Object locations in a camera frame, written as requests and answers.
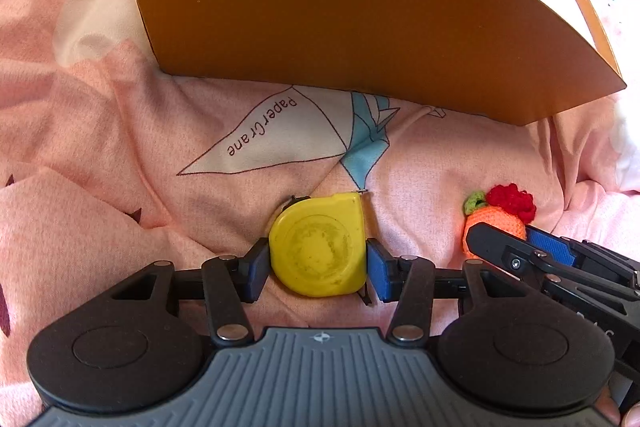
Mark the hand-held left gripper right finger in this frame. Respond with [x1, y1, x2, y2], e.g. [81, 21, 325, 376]
[366, 238, 506, 342]

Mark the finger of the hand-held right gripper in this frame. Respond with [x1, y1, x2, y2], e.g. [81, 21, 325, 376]
[525, 226, 640, 284]
[466, 222, 568, 290]

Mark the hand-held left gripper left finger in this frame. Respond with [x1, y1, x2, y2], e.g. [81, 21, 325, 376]
[110, 238, 272, 344]

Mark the crochet orange with red flower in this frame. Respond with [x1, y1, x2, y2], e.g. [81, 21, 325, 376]
[462, 183, 537, 258]

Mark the yellow tape measure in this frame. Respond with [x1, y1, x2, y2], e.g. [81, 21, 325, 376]
[268, 191, 371, 307]

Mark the orange cardboard box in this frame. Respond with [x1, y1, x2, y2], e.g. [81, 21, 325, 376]
[115, 0, 628, 127]

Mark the person's right hand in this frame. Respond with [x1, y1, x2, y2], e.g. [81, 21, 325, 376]
[595, 394, 640, 427]

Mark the pink printed blanket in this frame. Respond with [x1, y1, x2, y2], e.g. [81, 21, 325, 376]
[0, 0, 640, 408]

